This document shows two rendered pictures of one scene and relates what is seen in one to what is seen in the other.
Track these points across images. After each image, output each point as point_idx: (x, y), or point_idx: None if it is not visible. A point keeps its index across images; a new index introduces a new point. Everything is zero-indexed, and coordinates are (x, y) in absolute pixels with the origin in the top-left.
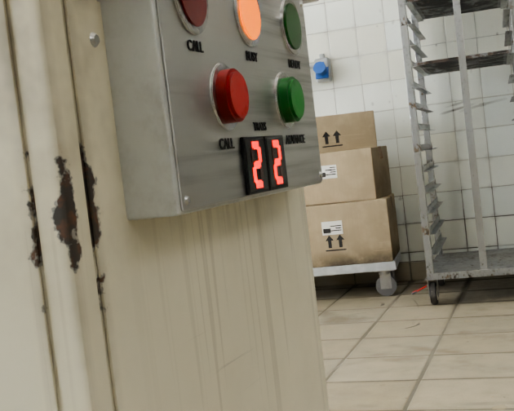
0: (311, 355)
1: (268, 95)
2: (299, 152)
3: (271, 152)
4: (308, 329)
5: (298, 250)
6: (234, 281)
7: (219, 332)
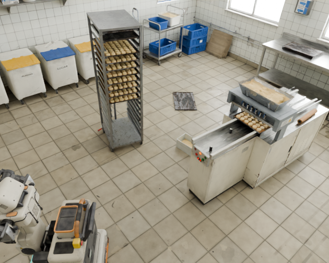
0: (207, 175)
1: (201, 157)
2: (203, 163)
3: (199, 159)
4: (208, 174)
5: (208, 169)
6: (200, 163)
7: (198, 163)
